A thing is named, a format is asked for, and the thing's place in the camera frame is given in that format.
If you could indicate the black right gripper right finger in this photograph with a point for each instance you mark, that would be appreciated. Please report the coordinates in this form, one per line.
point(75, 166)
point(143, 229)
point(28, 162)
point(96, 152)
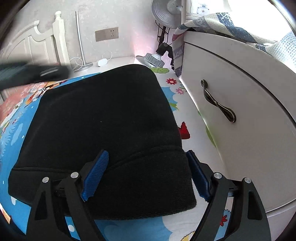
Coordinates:
point(247, 220)

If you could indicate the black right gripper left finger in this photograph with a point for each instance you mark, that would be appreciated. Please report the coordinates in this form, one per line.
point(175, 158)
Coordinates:
point(55, 200)

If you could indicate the black pants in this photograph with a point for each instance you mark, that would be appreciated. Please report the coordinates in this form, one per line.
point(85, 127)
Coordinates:
point(124, 112)

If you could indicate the pink floral blanket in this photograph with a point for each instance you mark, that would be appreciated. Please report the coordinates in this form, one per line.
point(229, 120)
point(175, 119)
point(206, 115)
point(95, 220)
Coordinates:
point(19, 93)

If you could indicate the white headboard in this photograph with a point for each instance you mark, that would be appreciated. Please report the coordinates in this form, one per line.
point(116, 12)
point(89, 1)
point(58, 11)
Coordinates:
point(39, 48)

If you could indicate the silver floor lamp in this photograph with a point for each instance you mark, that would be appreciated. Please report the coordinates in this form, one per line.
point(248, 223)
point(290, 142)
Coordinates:
point(79, 36)

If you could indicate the white nightstand cabinet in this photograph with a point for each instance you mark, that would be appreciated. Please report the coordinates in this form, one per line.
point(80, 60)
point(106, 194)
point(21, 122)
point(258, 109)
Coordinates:
point(261, 92)

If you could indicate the silver fan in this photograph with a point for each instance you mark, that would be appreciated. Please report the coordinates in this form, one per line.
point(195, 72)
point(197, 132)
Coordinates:
point(168, 12)

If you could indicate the checkered quilt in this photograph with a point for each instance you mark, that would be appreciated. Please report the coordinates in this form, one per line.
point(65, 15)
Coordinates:
point(221, 24)

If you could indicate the white charger with cable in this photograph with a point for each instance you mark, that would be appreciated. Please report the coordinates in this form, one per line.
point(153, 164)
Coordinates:
point(102, 61)

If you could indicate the grey wall socket panel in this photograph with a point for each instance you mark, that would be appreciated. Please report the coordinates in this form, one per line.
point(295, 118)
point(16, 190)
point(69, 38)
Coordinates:
point(107, 34)

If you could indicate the dark metal drawer handle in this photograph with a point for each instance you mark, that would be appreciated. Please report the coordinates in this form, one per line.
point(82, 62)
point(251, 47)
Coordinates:
point(228, 113)

